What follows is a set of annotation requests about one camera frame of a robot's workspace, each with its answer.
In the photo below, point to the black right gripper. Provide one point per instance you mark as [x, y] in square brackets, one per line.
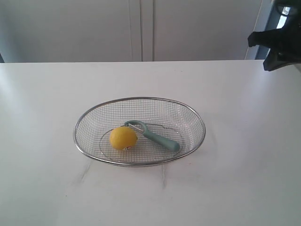
[288, 38]

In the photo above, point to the teal handled peeler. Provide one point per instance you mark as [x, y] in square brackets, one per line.
[143, 129]

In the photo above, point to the yellow lemon with sticker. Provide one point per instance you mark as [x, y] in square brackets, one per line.
[122, 138]

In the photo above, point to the oval wire mesh basket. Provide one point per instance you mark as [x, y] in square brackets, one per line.
[168, 118]

